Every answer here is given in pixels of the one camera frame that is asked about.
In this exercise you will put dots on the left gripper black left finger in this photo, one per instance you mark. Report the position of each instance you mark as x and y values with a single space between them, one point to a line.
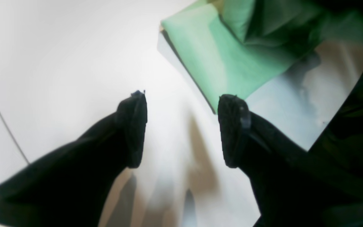
68 187

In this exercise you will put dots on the light green T-shirt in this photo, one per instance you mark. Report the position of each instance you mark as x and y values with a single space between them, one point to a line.
235 46

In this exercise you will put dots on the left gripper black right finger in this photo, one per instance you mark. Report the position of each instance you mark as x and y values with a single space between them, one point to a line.
292 187

